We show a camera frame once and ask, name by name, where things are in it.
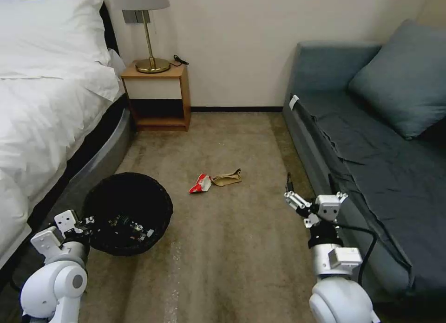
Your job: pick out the wooden nightstand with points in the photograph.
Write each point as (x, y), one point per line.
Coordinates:
(153, 89)

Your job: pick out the blue grey sofa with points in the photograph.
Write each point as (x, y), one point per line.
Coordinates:
(383, 170)

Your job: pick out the red white crumpled wrapper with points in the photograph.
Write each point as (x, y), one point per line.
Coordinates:
(201, 186)

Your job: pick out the mixed litter pile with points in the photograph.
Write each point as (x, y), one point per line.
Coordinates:
(130, 227)

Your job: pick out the white bed duvet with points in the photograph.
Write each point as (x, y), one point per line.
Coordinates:
(48, 128)

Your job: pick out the black woven trash bin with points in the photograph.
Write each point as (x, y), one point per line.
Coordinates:
(104, 197)

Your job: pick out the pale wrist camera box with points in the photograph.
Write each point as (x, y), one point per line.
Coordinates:
(67, 220)
(327, 207)

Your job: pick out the grey wall switch panel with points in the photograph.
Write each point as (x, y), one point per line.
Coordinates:
(132, 16)

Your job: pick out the blue grey cushion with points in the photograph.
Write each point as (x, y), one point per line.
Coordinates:
(400, 86)

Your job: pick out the white fabric tag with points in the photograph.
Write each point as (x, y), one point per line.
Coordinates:
(294, 101)

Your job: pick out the black headboard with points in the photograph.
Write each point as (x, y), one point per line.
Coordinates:
(108, 30)

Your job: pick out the crumpled brown paper bag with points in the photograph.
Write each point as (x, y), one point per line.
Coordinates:
(227, 179)

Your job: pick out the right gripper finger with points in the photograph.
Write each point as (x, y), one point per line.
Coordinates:
(342, 197)
(297, 200)

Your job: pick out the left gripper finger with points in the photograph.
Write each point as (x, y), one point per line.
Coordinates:
(89, 219)
(86, 230)

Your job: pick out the white pillow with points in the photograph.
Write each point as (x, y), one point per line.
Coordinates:
(45, 30)

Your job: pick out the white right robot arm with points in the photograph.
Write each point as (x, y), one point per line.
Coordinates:
(339, 298)

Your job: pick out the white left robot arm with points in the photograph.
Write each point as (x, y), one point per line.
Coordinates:
(52, 281)

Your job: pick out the brass table lamp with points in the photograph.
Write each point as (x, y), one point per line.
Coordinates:
(150, 63)

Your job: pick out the grey black bed base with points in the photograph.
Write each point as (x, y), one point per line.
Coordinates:
(104, 152)

